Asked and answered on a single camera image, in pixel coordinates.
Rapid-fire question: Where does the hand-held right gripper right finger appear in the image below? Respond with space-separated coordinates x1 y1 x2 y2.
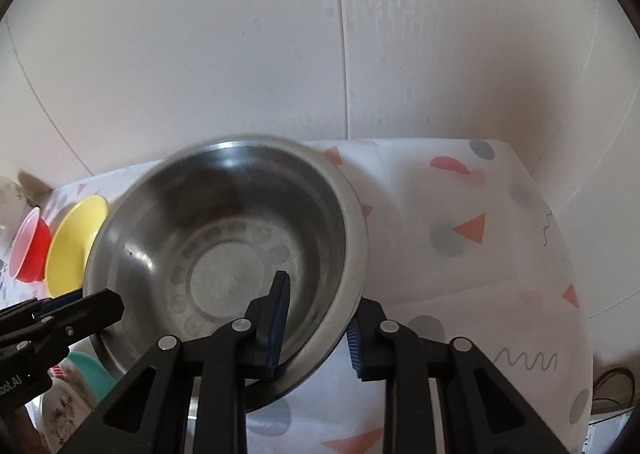
346 298 571 454

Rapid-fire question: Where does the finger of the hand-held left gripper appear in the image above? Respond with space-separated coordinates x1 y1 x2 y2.
0 290 83 330
0 288 125 410

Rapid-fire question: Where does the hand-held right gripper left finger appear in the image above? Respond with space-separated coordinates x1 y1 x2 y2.
60 270 292 454

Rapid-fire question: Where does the red plastic bowl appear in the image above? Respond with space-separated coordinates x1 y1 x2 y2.
10 207 53 283

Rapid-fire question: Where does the yellow plastic bowl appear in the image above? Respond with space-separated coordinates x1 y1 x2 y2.
46 194 110 299

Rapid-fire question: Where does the teal plastic plate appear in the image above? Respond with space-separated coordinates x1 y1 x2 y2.
65 350 118 415

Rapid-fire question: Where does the white plate patterned rim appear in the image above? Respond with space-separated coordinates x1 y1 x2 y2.
42 363 108 454

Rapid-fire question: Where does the stainless steel bowl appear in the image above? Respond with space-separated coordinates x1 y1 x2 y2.
82 134 371 415

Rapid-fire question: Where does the white patterned tablecloth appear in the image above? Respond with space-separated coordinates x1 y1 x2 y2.
0 137 596 454

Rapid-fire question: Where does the black cable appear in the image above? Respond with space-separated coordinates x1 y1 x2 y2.
592 366 635 407

